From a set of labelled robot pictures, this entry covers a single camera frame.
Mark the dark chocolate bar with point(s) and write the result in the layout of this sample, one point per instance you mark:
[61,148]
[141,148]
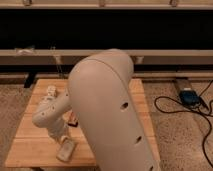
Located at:
[72,121]

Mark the wooden table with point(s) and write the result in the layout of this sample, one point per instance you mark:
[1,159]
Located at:
[32,147]

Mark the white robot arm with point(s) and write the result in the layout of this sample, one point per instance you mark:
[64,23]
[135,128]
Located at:
[98,93]

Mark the grey wall rail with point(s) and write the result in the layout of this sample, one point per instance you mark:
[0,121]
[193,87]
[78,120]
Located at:
[169,56]

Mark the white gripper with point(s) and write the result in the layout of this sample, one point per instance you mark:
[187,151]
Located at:
[59,132]

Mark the blue power adapter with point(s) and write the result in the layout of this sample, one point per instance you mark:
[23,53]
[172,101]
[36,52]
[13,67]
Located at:
[189,97]

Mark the white squeeze tube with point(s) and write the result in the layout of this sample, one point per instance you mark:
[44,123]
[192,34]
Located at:
[51,93]

